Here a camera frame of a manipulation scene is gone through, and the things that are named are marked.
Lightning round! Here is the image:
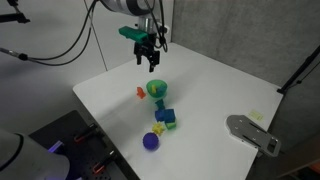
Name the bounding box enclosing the black tripod stand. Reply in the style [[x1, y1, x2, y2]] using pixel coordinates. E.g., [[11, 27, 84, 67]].
[[277, 45, 320, 94]]

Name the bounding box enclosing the orange black clamp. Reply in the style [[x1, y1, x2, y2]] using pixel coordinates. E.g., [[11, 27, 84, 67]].
[[73, 123, 97, 143], [92, 151, 116, 174]]

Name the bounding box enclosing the dark blue cube top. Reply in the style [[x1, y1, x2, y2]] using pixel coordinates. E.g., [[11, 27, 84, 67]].
[[164, 109, 176, 123]]

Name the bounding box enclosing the green plastic bowl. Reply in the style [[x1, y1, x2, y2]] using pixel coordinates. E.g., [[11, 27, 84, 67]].
[[146, 79, 168, 98]]

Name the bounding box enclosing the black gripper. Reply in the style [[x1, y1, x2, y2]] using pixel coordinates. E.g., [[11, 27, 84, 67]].
[[134, 36, 160, 73]]

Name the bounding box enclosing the yellow toy in bowl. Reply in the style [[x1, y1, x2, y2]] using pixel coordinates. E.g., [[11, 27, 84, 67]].
[[151, 85, 157, 94]]

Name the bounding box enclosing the teal small block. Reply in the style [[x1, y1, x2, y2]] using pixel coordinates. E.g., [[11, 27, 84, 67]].
[[155, 99, 165, 110]]

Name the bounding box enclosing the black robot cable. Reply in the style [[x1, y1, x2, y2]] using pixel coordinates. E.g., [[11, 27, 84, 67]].
[[0, 0, 169, 67]]

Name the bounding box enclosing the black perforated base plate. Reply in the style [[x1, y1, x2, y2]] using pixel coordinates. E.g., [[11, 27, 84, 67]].
[[29, 110, 140, 180]]

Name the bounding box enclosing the yellow spiky ball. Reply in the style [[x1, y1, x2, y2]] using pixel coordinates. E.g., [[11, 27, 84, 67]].
[[152, 122, 165, 136]]

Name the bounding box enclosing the blue toy in bowl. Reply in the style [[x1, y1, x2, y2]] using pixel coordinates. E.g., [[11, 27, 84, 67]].
[[157, 86, 166, 94]]

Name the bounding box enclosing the yellow sticker on table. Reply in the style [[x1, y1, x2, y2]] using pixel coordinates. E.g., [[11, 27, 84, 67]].
[[249, 110, 263, 121]]

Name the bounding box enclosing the purple bumpy ball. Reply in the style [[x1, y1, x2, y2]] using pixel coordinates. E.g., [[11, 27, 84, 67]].
[[143, 132, 159, 151]]

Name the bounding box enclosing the blue cube front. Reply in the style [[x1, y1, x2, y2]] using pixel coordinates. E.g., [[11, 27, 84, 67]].
[[155, 110, 165, 121]]

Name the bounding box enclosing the light green block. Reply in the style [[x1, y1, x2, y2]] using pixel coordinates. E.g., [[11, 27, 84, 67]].
[[165, 122, 177, 130]]

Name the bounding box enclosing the orange black clamp rear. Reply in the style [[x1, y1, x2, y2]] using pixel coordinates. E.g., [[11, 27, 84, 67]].
[[73, 123, 97, 143]]

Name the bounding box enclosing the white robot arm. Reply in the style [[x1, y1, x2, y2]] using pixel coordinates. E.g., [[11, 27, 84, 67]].
[[0, 0, 167, 180]]

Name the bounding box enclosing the grey metal mounting plate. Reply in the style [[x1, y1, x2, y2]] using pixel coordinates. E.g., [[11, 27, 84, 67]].
[[226, 115, 281, 157]]

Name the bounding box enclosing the orange toy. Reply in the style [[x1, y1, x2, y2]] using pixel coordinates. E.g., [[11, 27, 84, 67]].
[[137, 87, 146, 99]]

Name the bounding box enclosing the orange black clamp front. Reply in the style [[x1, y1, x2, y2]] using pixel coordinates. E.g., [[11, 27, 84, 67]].
[[92, 151, 116, 174]]

